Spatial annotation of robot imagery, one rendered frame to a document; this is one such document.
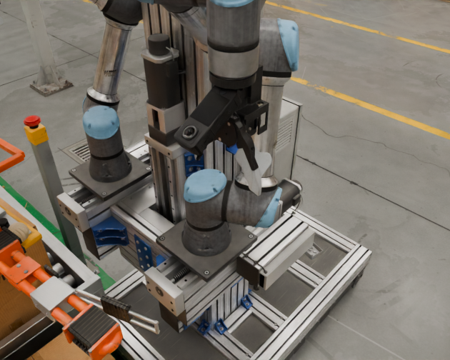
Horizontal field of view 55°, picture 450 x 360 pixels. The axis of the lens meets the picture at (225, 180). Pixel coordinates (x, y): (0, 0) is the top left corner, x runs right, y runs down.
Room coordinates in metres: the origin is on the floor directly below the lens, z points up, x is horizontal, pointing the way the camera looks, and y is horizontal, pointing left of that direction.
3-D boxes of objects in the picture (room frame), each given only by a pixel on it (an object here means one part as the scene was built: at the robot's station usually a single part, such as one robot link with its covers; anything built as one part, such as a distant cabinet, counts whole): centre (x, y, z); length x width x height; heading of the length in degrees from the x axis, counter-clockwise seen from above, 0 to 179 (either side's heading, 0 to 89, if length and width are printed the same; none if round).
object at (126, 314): (0.55, 0.27, 1.23); 0.31 x 0.03 x 0.05; 66
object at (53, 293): (0.55, 0.37, 1.23); 0.07 x 0.07 x 0.04; 54
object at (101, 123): (1.25, 0.42, 1.20); 0.13 x 0.12 x 0.14; 17
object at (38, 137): (1.60, 0.83, 0.50); 0.07 x 0.07 x 1.00; 47
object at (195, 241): (0.91, 0.06, 1.09); 0.15 x 0.15 x 0.10
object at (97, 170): (1.24, 0.42, 1.09); 0.15 x 0.15 x 0.10
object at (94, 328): (0.47, 0.26, 1.23); 0.08 x 0.07 x 0.05; 54
